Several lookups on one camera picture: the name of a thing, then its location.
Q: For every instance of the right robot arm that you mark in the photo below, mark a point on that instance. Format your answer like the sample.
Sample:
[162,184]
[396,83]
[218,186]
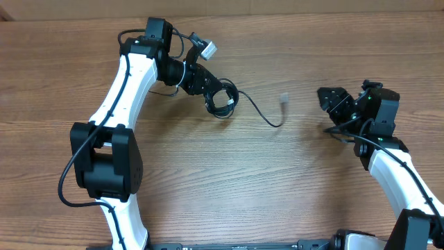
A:
[368,122]

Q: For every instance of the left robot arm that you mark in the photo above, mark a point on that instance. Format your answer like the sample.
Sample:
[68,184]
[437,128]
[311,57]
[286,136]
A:
[105,155]

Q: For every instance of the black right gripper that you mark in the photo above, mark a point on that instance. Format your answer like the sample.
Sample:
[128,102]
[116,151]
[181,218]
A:
[341,105]

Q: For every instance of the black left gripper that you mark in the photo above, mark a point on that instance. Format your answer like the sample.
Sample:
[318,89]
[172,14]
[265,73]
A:
[196,86]

